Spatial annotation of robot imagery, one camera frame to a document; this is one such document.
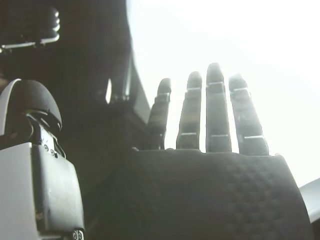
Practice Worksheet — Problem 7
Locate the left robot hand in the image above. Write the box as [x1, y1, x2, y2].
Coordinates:
[0, 62, 320, 240]

